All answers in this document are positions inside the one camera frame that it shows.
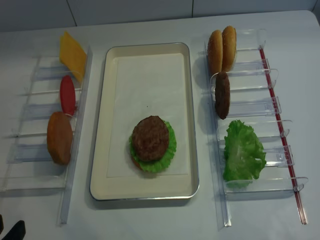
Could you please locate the orange cheese slice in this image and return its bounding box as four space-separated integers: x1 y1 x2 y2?
59 31 87 84

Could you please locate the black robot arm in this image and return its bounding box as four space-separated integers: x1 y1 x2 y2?
2 220 26 240

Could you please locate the brown meat patty on burger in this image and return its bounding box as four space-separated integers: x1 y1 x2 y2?
131 115 169 163

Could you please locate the green lettuce leaf on burger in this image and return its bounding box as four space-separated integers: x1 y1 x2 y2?
128 120 177 174

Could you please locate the brown meat patty in rack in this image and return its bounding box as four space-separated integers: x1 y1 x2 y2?
215 71 230 120

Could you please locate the green lettuce leaf in rack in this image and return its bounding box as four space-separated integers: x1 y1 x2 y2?
223 120 267 182

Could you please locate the red tomato slice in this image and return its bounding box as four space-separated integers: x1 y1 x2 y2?
59 75 76 116

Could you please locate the white paper tray liner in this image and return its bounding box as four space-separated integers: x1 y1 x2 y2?
106 53 190 177

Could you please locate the bottom bun under burger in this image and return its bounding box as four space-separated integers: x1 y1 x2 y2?
131 158 143 171

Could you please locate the cream metal serving tray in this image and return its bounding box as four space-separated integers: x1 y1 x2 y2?
89 42 199 201

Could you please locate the sesame bun half front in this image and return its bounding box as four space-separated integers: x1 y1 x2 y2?
207 29 223 75

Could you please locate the sesame bun half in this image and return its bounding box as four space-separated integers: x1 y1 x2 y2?
207 29 223 75
222 25 237 72

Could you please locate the right clear acrylic rack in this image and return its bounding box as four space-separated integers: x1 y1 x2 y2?
199 28 308 228

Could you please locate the clear acrylic rack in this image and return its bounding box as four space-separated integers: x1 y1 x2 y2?
0 48 93 225
199 28 308 228

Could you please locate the sesame bun half rear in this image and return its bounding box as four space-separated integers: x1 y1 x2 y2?
222 25 237 72

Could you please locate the left clear acrylic rack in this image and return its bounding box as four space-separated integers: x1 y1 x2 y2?
0 48 93 225

